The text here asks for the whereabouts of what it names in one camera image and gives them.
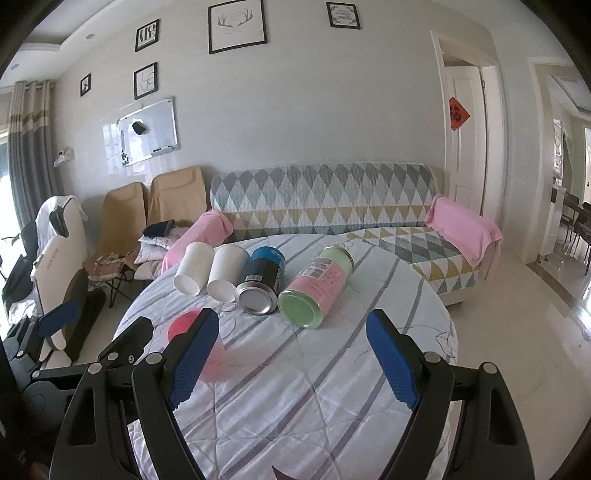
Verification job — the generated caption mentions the plaid cloth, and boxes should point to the plaid cloth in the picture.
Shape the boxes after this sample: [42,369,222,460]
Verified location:
[83,256,131,283]

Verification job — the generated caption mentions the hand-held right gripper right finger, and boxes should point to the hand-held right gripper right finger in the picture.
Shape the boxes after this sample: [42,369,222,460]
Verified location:
[366,308,539,480]

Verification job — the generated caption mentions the pink and green can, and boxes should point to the pink and green can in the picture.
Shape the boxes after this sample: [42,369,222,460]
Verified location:
[278,246,355,329]

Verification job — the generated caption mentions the tan folding chair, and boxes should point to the tan folding chair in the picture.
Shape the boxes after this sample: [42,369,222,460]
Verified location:
[147,166,208,232]
[83,182,148,308]

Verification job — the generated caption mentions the dark blue metal can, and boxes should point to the dark blue metal can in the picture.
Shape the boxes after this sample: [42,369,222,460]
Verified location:
[235,246,287,317]

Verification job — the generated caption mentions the black chair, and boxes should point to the black chair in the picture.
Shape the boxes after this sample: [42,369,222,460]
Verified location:
[0,222,42,319]

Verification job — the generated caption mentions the black pouch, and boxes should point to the black pouch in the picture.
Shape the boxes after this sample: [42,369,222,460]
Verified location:
[143,220,176,238]

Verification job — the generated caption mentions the translucent pink cup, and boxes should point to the translucent pink cup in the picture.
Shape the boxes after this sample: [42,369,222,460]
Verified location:
[167,309,227,383]

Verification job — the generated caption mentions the dark dining chairs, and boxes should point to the dark dining chairs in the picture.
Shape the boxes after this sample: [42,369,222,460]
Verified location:
[561,193,591,259]

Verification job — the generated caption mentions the pink towel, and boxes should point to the pink towel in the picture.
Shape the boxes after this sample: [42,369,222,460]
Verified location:
[425,195,504,267]
[161,211,235,278]

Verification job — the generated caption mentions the black and white picture frame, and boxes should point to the black and white picture frame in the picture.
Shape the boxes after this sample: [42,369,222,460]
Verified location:
[135,19,160,52]

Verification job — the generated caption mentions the floral pillow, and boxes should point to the floral pillow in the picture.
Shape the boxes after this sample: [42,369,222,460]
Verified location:
[134,226,185,280]

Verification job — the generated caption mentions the small black picture frame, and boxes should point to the small black picture frame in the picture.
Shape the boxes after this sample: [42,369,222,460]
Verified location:
[326,2,361,30]

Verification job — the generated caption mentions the grey curtain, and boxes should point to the grey curtain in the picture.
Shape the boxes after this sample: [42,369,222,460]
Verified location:
[7,80,65,232]

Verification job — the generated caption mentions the diamond pattern covered sofa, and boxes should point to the diamond pattern covered sofa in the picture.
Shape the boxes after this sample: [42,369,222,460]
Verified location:
[210,161,504,296]

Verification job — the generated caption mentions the large antler picture frame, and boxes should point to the large antler picture frame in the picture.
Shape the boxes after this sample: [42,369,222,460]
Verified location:
[208,0,269,55]

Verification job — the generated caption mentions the white door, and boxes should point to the white door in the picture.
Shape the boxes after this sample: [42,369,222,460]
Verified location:
[445,65,488,217]

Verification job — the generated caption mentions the red door decoration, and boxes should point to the red door decoration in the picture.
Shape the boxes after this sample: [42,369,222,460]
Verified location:
[449,96,471,132]

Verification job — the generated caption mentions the white gaming chair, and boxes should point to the white gaming chair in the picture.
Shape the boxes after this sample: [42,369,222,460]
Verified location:
[30,196,107,370]

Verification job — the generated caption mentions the white paper cup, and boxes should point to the white paper cup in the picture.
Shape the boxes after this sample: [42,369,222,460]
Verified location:
[207,244,250,303]
[174,242,214,295]

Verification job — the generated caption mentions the wall whiteboard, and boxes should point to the wall whiteboard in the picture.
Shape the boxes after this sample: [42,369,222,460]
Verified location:
[116,97,178,168]

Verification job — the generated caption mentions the line drawing picture frame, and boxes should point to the line drawing picture frame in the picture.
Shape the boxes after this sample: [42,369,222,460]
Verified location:
[134,63,159,100]

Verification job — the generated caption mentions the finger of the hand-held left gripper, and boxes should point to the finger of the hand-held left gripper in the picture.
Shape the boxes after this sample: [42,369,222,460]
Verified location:
[7,301,83,358]
[98,318,155,370]

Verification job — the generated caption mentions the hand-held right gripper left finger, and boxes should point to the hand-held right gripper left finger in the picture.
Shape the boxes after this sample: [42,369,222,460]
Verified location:
[48,308,220,480]

